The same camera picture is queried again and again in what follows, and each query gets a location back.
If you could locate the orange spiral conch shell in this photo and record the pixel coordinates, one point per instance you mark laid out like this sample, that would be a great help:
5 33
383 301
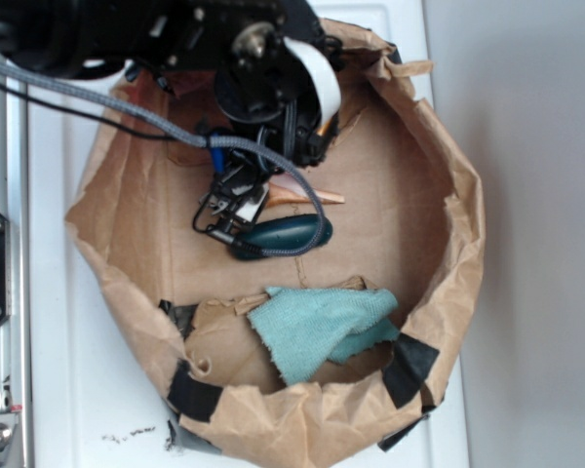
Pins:
283 190

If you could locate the aluminium frame rail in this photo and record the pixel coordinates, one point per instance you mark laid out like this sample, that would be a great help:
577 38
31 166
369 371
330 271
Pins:
16 441

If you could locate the dark green oval stone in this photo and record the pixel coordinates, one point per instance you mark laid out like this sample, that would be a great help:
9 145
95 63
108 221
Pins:
284 234

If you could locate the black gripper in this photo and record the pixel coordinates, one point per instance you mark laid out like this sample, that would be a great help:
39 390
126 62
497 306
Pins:
237 194

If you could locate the brown paper bag bin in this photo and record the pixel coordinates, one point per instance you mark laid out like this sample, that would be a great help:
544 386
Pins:
413 223

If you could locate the white plastic tray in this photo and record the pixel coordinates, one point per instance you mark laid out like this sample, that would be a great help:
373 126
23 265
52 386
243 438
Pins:
93 405

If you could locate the teal microfiber cloth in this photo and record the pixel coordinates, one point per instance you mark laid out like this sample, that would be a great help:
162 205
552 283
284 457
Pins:
303 329

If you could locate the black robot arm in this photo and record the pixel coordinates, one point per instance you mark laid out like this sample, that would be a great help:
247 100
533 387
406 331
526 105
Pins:
274 68

